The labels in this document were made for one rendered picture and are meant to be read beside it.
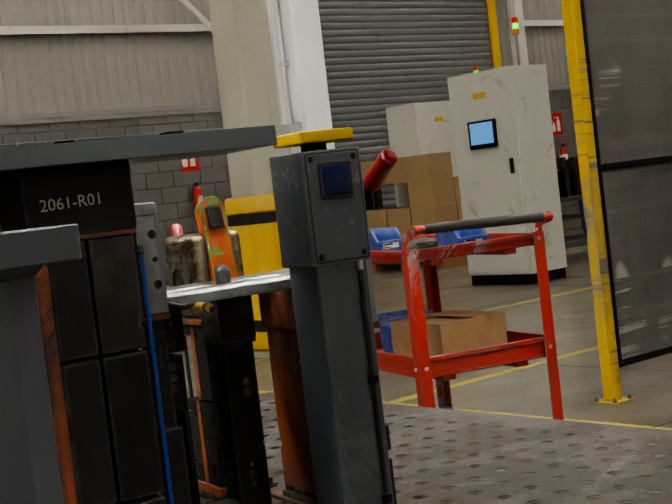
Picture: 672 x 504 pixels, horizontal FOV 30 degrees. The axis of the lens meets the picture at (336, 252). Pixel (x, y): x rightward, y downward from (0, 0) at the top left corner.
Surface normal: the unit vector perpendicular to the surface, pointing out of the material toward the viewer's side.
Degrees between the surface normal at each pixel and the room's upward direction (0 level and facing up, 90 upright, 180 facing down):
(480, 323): 90
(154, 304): 90
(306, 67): 90
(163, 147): 90
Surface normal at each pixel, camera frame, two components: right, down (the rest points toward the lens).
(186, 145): 0.50, -0.01
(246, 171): -0.77, 0.12
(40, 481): 0.99, -0.11
